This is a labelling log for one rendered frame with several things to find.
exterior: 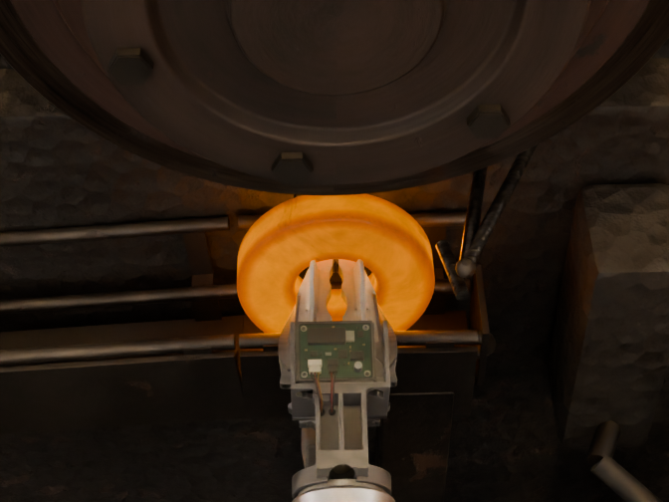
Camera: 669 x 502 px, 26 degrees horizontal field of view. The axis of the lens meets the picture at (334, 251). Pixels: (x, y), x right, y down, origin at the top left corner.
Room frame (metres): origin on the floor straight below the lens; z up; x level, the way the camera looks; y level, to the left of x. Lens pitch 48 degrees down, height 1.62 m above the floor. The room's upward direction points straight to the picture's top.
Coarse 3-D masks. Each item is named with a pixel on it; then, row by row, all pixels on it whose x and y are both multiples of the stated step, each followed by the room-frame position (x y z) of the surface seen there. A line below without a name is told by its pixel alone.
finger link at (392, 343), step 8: (376, 304) 0.72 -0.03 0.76; (376, 312) 0.71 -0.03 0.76; (376, 320) 0.70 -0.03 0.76; (384, 320) 0.71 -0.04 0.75; (392, 336) 0.69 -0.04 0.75; (376, 344) 0.68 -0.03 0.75; (392, 344) 0.68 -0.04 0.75; (376, 352) 0.68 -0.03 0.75; (392, 352) 0.68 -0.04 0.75; (392, 360) 0.67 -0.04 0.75; (392, 368) 0.67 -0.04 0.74; (392, 376) 0.66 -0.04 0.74; (392, 384) 0.66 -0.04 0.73
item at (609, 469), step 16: (608, 432) 0.70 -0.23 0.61; (592, 448) 0.69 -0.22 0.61; (608, 448) 0.69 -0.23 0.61; (592, 464) 0.68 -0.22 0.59; (608, 464) 0.67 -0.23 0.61; (608, 480) 0.66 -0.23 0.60; (624, 480) 0.66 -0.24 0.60; (624, 496) 0.65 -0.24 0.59; (640, 496) 0.65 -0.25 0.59; (656, 496) 0.65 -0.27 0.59
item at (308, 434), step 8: (304, 432) 0.65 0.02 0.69; (312, 432) 0.64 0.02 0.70; (304, 440) 0.62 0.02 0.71; (312, 440) 0.61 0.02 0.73; (304, 448) 0.62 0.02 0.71; (312, 448) 0.60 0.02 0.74; (304, 456) 0.61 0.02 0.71; (312, 456) 0.59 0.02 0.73; (304, 464) 0.61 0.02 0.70; (312, 464) 0.59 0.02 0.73
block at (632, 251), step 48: (624, 192) 0.80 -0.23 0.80; (576, 240) 0.78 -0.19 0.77; (624, 240) 0.75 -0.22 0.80; (576, 288) 0.75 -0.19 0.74; (624, 288) 0.71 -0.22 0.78; (576, 336) 0.73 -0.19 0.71; (624, 336) 0.71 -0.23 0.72; (576, 384) 0.72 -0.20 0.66; (624, 384) 0.71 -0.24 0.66; (576, 432) 0.71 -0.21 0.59; (624, 432) 0.71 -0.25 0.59
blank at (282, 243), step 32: (256, 224) 0.77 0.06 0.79; (288, 224) 0.75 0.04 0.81; (320, 224) 0.75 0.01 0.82; (352, 224) 0.75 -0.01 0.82; (384, 224) 0.75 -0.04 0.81; (416, 224) 0.77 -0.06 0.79; (256, 256) 0.75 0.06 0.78; (288, 256) 0.75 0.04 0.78; (320, 256) 0.75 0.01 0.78; (352, 256) 0.75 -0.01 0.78; (384, 256) 0.75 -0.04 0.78; (416, 256) 0.75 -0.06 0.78; (256, 288) 0.74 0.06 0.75; (288, 288) 0.74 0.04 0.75; (384, 288) 0.75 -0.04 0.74; (416, 288) 0.75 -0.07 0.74; (256, 320) 0.74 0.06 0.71; (416, 320) 0.75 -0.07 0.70
